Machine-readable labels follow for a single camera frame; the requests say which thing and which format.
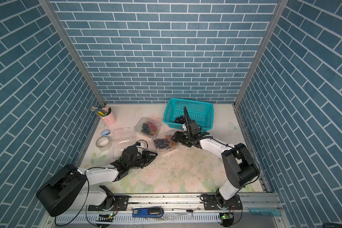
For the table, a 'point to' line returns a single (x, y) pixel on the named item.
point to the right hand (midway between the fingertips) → (176, 140)
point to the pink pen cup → (110, 119)
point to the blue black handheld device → (147, 212)
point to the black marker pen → (190, 211)
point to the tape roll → (103, 143)
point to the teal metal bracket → (267, 211)
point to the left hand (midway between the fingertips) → (160, 157)
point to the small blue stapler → (105, 133)
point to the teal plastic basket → (202, 112)
